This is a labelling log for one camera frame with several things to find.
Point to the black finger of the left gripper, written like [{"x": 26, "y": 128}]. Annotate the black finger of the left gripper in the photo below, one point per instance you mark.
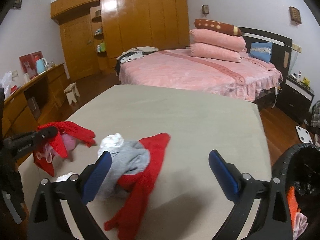
[{"x": 27, "y": 142}]

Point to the wooden side desk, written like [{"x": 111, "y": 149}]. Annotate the wooden side desk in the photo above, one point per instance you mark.
[{"x": 35, "y": 103}]

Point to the left wall lamp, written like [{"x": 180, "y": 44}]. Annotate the left wall lamp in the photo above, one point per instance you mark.
[{"x": 205, "y": 9}]

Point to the upper pink folded quilt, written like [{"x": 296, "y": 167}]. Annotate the upper pink folded quilt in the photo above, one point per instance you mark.
[{"x": 215, "y": 38}]

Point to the lower pink folded quilt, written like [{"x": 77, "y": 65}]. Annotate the lower pink folded quilt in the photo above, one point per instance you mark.
[{"x": 214, "y": 52}]

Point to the white lotion bottle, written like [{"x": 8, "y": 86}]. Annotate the white lotion bottle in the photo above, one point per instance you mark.
[{"x": 299, "y": 76}]

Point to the small white wooden stool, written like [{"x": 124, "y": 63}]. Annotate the small white wooden stool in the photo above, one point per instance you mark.
[{"x": 72, "y": 93}]

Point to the brown dotted bolster pillow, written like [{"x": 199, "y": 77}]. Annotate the brown dotted bolster pillow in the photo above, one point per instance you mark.
[{"x": 218, "y": 26}]

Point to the orange foam net sleeve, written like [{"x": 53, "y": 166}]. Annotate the orange foam net sleeve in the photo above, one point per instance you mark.
[{"x": 292, "y": 203}]

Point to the right wall lamp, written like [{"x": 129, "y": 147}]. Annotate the right wall lamp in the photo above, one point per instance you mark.
[{"x": 295, "y": 15}]

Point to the dark nightstand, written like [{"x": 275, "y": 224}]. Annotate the dark nightstand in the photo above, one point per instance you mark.
[{"x": 295, "y": 99}]

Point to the black lined trash bin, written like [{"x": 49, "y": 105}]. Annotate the black lined trash bin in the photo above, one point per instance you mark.
[{"x": 298, "y": 166}]

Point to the wooden wardrobe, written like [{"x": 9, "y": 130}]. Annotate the wooden wardrobe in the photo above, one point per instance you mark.
[{"x": 95, "y": 32}]

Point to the clothes pile on bed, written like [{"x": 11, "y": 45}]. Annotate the clothes pile on bed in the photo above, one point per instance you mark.
[{"x": 132, "y": 54}]

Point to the pink folded quilt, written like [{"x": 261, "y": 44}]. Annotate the pink folded quilt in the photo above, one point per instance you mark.
[
  {"x": 214, "y": 52},
  {"x": 215, "y": 38}
]

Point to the wall lamp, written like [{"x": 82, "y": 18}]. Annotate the wall lamp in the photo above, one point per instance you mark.
[
  {"x": 295, "y": 15},
  {"x": 205, "y": 9}
]

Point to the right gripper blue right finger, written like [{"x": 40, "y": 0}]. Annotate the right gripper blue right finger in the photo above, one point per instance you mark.
[{"x": 227, "y": 175}]

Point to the grey white sock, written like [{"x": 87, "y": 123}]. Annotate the grey white sock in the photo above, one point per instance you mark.
[{"x": 129, "y": 157}]

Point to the plaid cloth covered chair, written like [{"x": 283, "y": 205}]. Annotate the plaid cloth covered chair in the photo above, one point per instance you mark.
[{"x": 315, "y": 118}]

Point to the yellow plush toy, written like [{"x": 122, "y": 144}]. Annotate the yellow plush toy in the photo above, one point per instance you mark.
[{"x": 306, "y": 82}]

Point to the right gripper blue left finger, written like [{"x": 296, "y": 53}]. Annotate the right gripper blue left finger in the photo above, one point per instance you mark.
[{"x": 93, "y": 176}]

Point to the dark bed headboard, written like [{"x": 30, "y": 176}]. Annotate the dark bed headboard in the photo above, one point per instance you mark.
[{"x": 281, "y": 46}]

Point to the red glove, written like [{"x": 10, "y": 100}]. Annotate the red glove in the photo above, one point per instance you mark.
[{"x": 64, "y": 140}]

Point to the white bathroom scale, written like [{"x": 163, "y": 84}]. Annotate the white bathroom scale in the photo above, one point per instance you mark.
[{"x": 304, "y": 135}]

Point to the pink covered bed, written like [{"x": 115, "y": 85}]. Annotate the pink covered bed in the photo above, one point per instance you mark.
[{"x": 178, "y": 69}]

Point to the blue cushion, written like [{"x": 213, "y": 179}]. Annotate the blue cushion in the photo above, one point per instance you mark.
[{"x": 261, "y": 51}]

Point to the beige table cloth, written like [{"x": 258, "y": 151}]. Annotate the beige table cloth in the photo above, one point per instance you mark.
[{"x": 187, "y": 201}]

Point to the light blue electric kettle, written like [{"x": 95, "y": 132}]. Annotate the light blue electric kettle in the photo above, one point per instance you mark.
[{"x": 41, "y": 65}]

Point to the red knit garment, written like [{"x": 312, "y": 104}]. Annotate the red knit garment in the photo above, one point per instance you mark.
[{"x": 128, "y": 219}]

